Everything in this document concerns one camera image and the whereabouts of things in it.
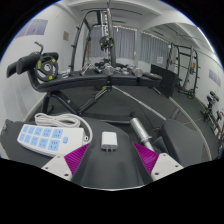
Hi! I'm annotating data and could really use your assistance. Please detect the black squat rack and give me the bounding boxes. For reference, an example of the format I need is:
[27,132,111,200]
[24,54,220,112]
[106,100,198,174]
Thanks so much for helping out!
[166,41,201,99]

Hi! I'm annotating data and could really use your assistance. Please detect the white power strip cable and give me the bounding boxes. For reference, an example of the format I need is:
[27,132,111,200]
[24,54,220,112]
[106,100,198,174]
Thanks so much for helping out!
[34,112,94,143]

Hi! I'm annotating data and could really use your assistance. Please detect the black yellow-marked weight plate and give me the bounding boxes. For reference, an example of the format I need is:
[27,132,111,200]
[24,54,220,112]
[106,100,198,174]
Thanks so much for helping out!
[34,54,60,83]

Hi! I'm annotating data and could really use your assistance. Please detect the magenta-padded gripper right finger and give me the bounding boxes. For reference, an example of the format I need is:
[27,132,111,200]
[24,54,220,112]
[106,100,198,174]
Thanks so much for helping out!
[132,142,185,185]

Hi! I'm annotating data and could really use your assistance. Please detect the grey window curtain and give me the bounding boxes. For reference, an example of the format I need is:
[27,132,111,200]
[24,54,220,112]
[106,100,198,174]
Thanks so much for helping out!
[139,32,169,66]
[89,25,137,61]

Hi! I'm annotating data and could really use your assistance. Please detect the small black weight plate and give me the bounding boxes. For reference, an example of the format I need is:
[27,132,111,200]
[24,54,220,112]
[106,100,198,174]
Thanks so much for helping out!
[98,35,115,51]

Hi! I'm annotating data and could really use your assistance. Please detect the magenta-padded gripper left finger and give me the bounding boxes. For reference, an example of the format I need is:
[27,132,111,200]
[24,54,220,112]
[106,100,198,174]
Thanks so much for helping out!
[41,143,92,186]

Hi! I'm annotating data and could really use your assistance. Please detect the white power strip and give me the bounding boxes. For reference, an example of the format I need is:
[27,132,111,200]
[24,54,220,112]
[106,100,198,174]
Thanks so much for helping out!
[16,123,89,158]

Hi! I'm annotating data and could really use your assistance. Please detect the chrome dumbbells group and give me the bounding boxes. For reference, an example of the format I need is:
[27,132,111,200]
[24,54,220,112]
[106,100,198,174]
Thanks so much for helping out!
[101,63,144,78]

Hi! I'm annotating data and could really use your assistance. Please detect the silver barbell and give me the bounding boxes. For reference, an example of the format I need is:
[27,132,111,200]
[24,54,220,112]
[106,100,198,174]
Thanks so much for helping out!
[111,84,188,154]

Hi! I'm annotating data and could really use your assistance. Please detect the black power rack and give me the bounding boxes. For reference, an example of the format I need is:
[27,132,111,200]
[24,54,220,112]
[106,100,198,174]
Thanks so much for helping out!
[68,8,118,73]

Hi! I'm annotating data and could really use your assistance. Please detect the black padded bench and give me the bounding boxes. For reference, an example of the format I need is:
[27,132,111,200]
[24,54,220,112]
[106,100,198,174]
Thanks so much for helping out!
[0,116,204,189]

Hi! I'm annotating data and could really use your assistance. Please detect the white charger block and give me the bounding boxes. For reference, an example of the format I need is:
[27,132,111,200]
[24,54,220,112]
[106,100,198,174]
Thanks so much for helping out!
[100,131,119,153]

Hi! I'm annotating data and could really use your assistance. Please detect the black weight bench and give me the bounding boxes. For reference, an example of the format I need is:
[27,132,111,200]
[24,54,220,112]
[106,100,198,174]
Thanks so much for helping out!
[5,50,164,116]

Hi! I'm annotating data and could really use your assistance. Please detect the black box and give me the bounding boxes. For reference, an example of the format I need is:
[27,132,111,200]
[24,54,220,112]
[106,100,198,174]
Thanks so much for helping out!
[149,63,178,98]

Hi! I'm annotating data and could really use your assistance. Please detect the small purple wall poster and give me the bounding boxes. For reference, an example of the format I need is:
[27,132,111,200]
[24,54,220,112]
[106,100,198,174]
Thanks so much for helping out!
[208,68,222,88]

